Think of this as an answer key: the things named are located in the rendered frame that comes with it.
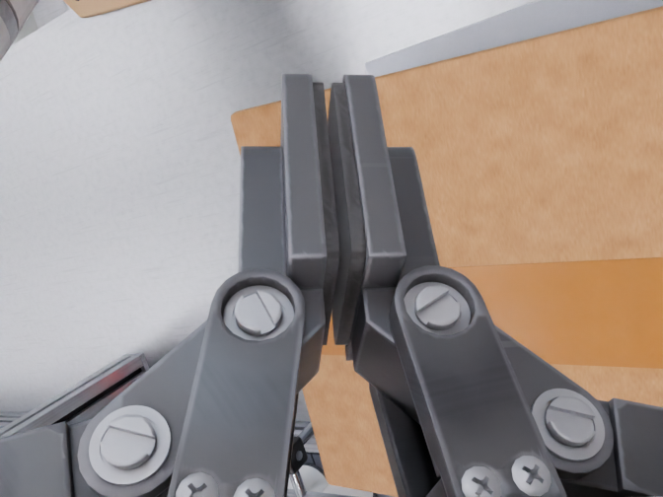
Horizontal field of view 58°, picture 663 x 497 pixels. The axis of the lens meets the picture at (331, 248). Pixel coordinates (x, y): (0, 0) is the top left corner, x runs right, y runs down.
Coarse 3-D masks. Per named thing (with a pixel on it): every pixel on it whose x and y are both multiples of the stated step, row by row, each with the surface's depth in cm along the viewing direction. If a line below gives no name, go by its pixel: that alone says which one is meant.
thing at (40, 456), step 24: (24, 432) 7; (48, 432) 7; (72, 432) 7; (0, 456) 7; (24, 456) 7; (48, 456) 7; (72, 456) 7; (0, 480) 7; (24, 480) 7; (48, 480) 7; (72, 480) 7
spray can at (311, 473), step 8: (304, 464) 74; (312, 464) 74; (304, 472) 72; (312, 472) 72; (320, 472) 73; (304, 480) 71; (312, 480) 72; (320, 480) 72; (288, 488) 70; (312, 488) 71; (320, 488) 72
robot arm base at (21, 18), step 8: (8, 0) 45; (16, 0) 46; (24, 0) 47; (32, 0) 48; (16, 8) 46; (24, 8) 47; (32, 8) 49; (16, 16) 47; (24, 16) 48; (24, 24) 49
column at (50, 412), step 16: (112, 368) 89; (128, 368) 90; (144, 368) 92; (80, 384) 86; (96, 384) 85; (112, 384) 87; (128, 384) 90; (48, 400) 83; (64, 400) 81; (80, 400) 83; (96, 400) 86; (32, 416) 80; (48, 416) 79; (64, 416) 82; (80, 416) 82; (0, 432) 77; (16, 432) 75
